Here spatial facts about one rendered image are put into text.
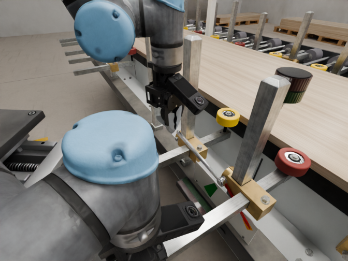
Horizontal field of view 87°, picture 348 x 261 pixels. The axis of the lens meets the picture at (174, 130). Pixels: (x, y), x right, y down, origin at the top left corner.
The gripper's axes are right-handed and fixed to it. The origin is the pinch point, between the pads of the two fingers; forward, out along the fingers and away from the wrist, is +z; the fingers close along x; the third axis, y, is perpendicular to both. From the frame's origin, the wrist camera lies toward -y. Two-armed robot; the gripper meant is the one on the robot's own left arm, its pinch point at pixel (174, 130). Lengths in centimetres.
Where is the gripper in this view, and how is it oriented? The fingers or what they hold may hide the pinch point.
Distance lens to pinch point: 56.6
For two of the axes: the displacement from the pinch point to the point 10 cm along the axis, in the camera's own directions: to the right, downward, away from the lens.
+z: 0.0, 7.8, 6.2
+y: -7.8, -3.9, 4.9
